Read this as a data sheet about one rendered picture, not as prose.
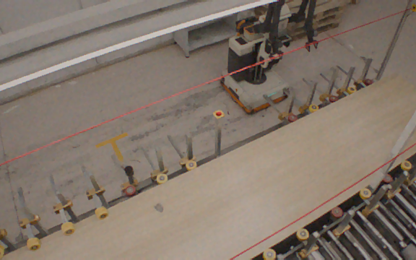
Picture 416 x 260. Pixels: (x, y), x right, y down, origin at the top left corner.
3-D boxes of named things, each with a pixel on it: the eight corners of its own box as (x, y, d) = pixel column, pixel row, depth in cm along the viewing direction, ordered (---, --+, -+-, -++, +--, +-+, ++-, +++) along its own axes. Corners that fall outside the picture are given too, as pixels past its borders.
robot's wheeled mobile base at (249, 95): (219, 84, 456) (219, 70, 437) (258, 69, 477) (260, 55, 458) (248, 116, 418) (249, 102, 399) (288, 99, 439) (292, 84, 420)
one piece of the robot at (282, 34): (261, 49, 367) (263, 32, 350) (281, 42, 376) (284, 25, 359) (270, 57, 358) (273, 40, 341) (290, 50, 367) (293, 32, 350)
